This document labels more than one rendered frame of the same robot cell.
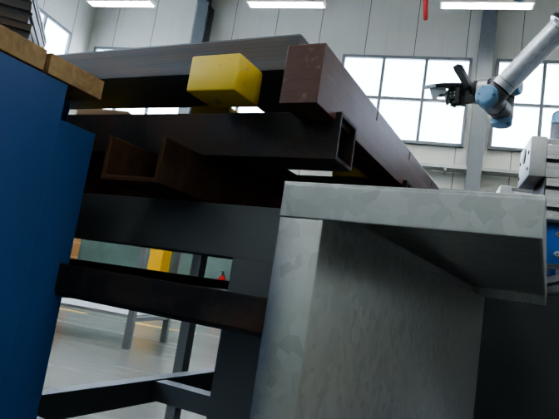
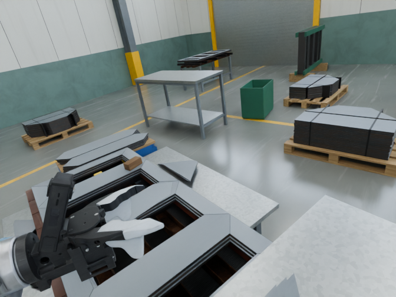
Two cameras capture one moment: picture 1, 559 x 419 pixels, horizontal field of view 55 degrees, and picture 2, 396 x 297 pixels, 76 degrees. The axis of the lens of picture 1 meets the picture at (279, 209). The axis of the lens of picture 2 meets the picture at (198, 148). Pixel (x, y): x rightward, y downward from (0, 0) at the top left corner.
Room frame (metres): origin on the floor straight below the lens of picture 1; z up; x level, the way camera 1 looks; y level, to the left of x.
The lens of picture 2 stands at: (2.32, -0.80, 1.71)
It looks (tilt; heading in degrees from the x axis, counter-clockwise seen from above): 26 degrees down; 118
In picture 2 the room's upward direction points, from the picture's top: 9 degrees counter-clockwise
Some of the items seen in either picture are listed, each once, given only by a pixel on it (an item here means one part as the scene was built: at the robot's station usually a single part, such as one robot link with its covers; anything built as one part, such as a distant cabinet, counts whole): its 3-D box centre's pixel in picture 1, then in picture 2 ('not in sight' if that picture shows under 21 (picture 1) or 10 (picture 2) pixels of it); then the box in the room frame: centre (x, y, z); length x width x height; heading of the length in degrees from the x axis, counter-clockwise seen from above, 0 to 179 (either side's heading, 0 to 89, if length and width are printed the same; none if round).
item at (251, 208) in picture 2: not in sight; (195, 177); (1.56, 0.52, 0.73); 1.20 x 0.26 x 0.03; 153
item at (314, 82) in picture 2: not in sight; (316, 89); (2.26, 4.64, 0.18); 1.20 x 0.80 x 0.37; 71
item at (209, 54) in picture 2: not in sight; (207, 69); (-0.72, 6.23, 0.42); 1.66 x 0.84 x 0.85; 74
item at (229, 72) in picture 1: (225, 81); not in sight; (0.55, 0.08, 0.79); 0.06 x 0.05 x 0.04; 63
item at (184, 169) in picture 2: not in sight; (182, 166); (1.43, 0.59, 0.77); 0.45 x 0.20 x 0.04; 153
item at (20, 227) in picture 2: not in sight; (26, 228); (0.68, -0.20, 0.70); 0.39 x 0.12 x 0.04; 153
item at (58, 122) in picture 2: not in sight; (56, 125); (-2.65, 2.41, 0.20); 1.20 x 0.80 x 0.41; 70
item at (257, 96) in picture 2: not in sight; (256, 98); (1.26, 3.78, 0.29); 0.61 x 0.46 x 0.57; 84
